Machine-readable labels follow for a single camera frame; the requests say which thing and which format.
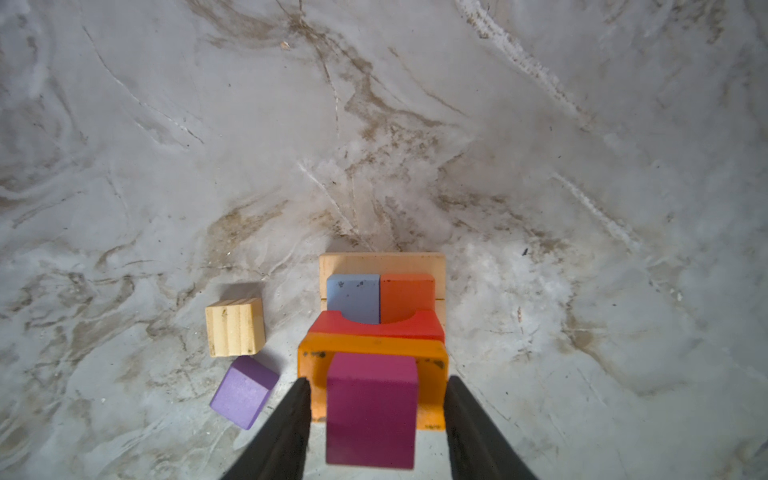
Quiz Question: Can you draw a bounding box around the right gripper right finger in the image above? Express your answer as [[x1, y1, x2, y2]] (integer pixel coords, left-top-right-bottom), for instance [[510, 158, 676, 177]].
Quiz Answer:
[[444, 376, 537, 480]]

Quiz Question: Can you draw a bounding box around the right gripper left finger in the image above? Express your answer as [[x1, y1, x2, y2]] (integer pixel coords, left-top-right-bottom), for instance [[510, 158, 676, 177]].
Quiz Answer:
[[221, 377, 312, 480]]

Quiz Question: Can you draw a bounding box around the purple wood cube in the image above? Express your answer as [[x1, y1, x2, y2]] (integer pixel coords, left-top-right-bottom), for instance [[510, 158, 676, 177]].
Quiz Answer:
[[209, 356, 279, 430]]

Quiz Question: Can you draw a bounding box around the yellow-orange wood block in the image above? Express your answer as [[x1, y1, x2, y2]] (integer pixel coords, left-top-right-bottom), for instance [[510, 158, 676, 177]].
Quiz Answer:
[[297, 333, 449, 431]]

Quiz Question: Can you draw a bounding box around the magenta wood cube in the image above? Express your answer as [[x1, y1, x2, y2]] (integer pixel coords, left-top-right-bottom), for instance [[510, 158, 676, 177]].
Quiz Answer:
[[326, 353, 419, 470]]

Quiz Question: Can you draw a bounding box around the small natural wood cube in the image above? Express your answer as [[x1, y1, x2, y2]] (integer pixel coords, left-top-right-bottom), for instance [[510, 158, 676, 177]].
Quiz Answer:
[[205, 298, 266, 358]]

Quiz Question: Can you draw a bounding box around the red wood block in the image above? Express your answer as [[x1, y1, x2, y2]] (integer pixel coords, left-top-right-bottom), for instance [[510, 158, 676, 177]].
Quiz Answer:
[[308, 310, 445, 343]]

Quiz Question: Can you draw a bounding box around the orange-red wood block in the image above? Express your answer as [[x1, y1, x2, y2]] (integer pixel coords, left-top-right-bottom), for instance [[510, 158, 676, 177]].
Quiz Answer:
[[380, 273, 436, 324]]

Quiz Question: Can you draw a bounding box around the light blue wood block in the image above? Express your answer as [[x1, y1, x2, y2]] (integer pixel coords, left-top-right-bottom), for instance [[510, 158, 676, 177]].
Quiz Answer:
[[327, 274, 380, 325]]

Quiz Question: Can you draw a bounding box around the natural wood block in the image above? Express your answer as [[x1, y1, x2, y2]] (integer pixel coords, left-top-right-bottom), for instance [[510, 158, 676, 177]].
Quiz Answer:
[[319, 252, 446, 327]]

